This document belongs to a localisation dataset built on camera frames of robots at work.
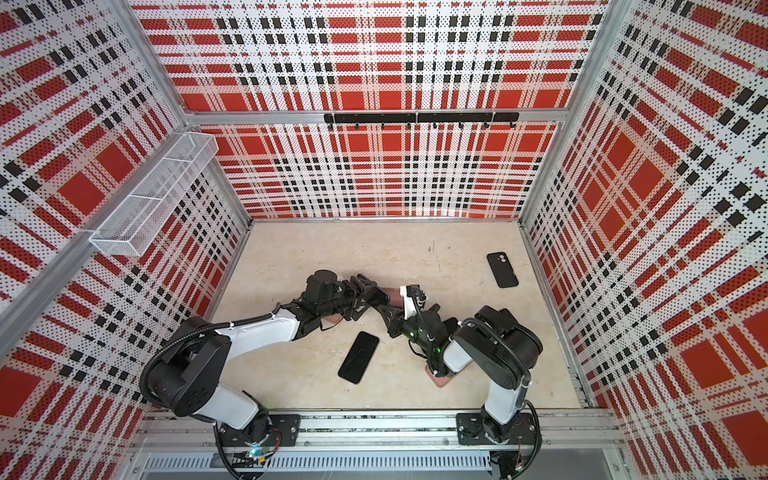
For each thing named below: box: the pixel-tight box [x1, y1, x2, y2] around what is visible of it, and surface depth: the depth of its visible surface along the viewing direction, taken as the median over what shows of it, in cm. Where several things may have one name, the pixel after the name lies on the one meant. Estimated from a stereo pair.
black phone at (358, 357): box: [338, 331, 379, 384], surface depth 88 cm
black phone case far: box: [487, 252, 519, 288], surface depth 109 cm
